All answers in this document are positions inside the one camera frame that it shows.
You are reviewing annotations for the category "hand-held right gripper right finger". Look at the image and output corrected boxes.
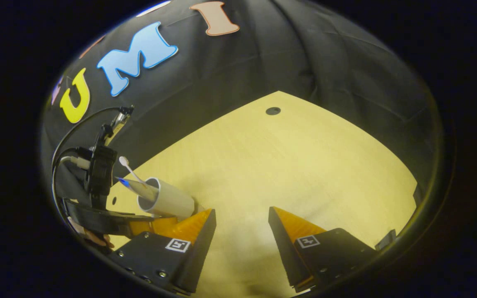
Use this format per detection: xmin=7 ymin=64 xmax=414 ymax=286
xmin=268 ymin=206 xmax=378 ymax=293

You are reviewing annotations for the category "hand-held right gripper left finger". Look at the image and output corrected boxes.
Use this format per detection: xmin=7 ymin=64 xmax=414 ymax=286
xmin=108 ymin=208 xmax=217 ymax=295

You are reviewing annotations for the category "white toothbrush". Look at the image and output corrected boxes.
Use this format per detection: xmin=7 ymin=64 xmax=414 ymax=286
xmin=118 ymin=156 xmax=146 ymax=185

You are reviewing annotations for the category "white toothpaste tube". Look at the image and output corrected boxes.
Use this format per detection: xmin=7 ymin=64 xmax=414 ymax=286
xmin=115 ymin=177 xmax=158 ymax=203

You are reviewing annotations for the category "white cup with wooden handle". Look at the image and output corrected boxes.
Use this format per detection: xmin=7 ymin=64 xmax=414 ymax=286
xmin=137 ymin=177 xmax=200 ymax=220

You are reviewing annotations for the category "light wooden desktop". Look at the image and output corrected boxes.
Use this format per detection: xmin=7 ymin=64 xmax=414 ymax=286
xmin=106 ymin=91 xmax=418 ymax=298

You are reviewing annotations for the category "white cable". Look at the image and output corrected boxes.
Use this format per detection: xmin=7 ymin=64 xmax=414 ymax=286
xmin=60 ymin=156 xmax=91 ymax=169

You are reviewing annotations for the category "black cable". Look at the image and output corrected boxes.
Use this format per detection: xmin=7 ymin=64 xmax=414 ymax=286
xmin=51 ymin=106 xmax=123 ymax=199

